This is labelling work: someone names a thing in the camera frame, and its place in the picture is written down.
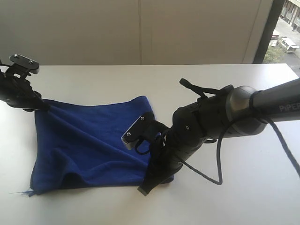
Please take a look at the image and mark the blue microfiber towel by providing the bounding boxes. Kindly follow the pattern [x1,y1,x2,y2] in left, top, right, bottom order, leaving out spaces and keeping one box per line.
[22,95,175,197]

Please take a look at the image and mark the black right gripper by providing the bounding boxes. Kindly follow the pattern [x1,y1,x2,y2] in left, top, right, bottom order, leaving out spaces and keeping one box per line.
[137,131,206,196]

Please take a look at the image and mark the white van outside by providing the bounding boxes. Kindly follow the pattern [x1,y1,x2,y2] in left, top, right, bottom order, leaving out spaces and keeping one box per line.
[279,37,300,53]

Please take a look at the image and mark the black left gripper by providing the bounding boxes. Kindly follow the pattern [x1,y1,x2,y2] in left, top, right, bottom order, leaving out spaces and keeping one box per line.
[2,67,50,112]

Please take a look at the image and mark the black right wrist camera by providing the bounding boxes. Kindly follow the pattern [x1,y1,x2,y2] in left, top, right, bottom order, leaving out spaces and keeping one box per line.
[121,112,169,150]

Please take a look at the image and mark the dark window frame post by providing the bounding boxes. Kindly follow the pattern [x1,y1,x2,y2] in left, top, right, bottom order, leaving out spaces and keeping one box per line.
[253,0,285,64]

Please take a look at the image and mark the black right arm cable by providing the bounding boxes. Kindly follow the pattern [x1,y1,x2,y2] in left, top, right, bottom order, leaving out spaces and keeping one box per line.
[179,78,300,186]

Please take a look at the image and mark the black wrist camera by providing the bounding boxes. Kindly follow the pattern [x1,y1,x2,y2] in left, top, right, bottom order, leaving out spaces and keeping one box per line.
[121,112,169,150]
[9,54,40,74]

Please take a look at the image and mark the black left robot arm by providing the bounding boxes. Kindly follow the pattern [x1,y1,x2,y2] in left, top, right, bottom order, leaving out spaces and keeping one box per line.
[0,66,50,112]

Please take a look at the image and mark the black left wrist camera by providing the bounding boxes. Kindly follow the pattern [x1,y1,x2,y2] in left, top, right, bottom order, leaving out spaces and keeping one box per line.
[9,54,40,74]

